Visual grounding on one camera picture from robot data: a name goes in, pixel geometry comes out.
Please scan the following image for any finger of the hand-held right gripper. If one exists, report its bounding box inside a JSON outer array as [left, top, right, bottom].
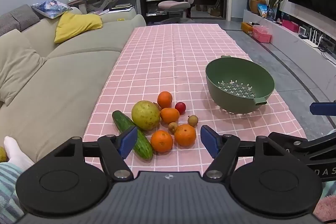
[[309, 101, 336, 116]]

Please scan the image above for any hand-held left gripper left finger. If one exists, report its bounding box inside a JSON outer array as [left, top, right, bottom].
[[54, 126, 138, 181]]

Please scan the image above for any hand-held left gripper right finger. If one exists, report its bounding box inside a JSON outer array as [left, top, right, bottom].
[[201, 125, 286, 181]]

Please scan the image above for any green cucumber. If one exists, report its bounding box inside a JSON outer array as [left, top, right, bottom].
[[112, 110, 154, 161]]

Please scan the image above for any orange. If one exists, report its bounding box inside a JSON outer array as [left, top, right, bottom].
[[150, 130, 174, 153], [157, 91, 173, 109], [174, 124, 197, 147], [160, 108, 180, 125]]

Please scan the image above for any large yellow-green pear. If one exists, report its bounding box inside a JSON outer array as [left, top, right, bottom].
[[131, 100, 161, 131]]

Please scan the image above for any green colander bowl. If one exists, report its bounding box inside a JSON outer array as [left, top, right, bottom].
[[205, 55, 275, 115]]

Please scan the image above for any pink fluffy cloth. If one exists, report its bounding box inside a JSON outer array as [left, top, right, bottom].
[[314, 195, 336, 222]]

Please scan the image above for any white router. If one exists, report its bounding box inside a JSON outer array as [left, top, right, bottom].
[[304, 27, 324, 47]]

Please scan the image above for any white television cabinet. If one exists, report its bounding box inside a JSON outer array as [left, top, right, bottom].
[[243, 9, 336, 67]]

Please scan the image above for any beige sofa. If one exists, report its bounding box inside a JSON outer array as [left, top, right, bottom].
[[0, 5, 147, 164]]

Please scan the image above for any red box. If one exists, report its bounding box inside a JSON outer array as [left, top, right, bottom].
[[282, 20, 300, 32]]

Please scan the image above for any pink checked tablecloth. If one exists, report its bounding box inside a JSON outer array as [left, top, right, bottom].
[[83, 24, 307, 172]]

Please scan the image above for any pink tissue box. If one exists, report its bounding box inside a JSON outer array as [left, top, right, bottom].
[[252, 25, 272, 43]]

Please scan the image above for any orange box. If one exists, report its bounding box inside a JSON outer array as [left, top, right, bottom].
[[241, 22, 254, 34]]

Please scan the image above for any person's white sock foot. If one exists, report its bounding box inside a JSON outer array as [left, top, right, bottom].
[[4, 136, 34, 169]]

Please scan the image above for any gold vase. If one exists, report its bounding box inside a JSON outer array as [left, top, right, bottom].
[[249, 0, 267, 14]]

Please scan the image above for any yellow pillow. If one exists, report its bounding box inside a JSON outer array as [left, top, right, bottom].
[[54, 13, 103, 43]]

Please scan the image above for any teal striped cloth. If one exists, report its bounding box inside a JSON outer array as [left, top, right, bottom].
[[0, 162, 25, 224]]

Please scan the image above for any beige cushion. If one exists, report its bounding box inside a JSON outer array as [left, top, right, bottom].
[[0, 29, 48, 106]]

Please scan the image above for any blue printed pillow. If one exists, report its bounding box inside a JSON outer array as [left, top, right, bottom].
[[31, 0, 72, 19]]

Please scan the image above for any grey checked cushion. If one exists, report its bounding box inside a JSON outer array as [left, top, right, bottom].
[[0, 4, 40, 37]]

